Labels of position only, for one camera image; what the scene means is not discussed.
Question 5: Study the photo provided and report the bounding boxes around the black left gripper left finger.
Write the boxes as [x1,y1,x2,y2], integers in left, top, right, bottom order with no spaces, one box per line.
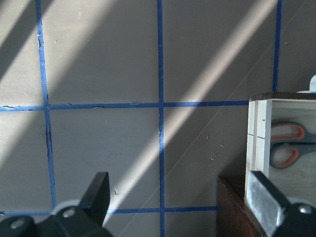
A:
[79,172,110,226]

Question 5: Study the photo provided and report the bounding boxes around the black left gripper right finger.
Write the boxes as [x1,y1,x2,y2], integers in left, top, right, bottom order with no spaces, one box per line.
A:
[247,171,290,237]

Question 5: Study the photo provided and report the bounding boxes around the orange grey handled scissors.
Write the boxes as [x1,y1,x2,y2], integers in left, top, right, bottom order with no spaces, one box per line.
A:
[270,121,316,169]

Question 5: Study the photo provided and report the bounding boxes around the wooden drawer with white handle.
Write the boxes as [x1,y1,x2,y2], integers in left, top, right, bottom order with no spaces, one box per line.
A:
[246,77,316,205]

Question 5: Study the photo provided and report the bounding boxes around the dark wooden drawer cabinet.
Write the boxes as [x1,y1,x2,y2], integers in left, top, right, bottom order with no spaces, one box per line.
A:
[216,175,266,237]

